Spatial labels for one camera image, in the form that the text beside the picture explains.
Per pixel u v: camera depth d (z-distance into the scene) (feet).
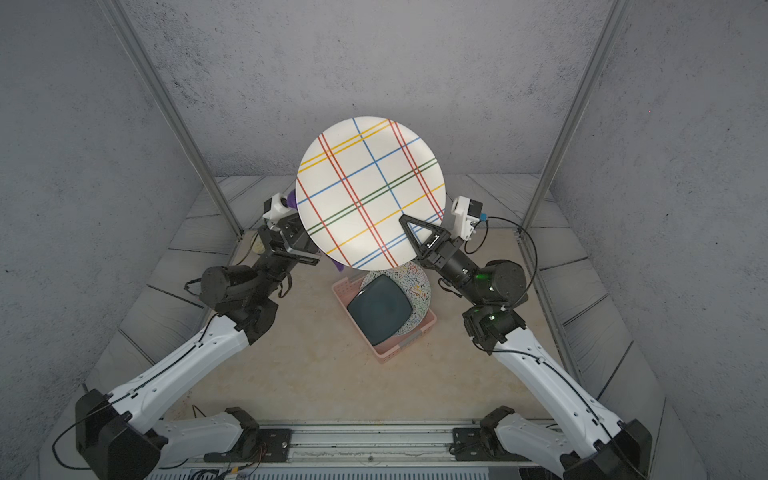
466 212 1.69
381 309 3.07
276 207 1.77
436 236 1.65
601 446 1.23
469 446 2.35
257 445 2.27
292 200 1.51
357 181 1.60
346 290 3.26
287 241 1.59
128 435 1.25
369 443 2.44
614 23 2.35
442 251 1.55
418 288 3.06
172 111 2.85
